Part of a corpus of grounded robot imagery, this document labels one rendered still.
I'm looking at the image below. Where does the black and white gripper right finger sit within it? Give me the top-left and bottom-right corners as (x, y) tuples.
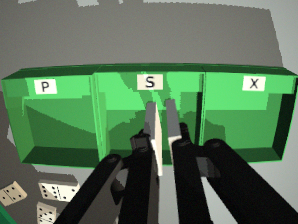
(166, 99), (298, 224)

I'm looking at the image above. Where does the white domino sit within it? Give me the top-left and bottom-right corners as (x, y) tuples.
(37, 202), (56, 224)
(38, 179), (80, 202)

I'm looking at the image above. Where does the cream domino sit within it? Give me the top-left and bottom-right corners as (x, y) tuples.
(0, 181), (27, 206)

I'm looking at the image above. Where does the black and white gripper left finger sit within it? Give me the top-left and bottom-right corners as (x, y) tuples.
(53, 102), (162, 224)

